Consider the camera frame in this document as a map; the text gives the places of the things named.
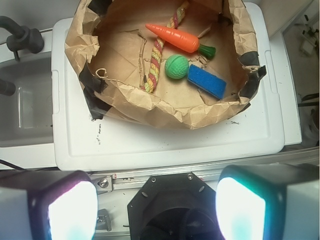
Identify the green ball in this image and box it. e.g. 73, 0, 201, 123
164, 54, 189, 80

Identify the white plastic bin lid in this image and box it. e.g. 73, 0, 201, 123
51, 2, 285, 172

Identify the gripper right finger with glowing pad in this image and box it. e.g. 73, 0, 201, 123
215, 163, 320, 240

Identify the white toy sink basin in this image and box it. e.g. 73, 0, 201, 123
0, 51, 59, 148

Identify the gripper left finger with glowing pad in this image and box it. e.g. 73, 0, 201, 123
0, 170, 98, 240

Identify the blue sponge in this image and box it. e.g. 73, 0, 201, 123
187, 64, 227, 100

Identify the orange toy carrot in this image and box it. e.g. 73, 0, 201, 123
145, 23, 216, 60

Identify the multicolour braided rope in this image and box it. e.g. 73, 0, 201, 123
139, 0, 190, 93

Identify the black octagonal mount plate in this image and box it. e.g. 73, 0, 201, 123
127, 172, 224, 240

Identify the crumpled brown paper bag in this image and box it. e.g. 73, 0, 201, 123
65, 0, 266, 130

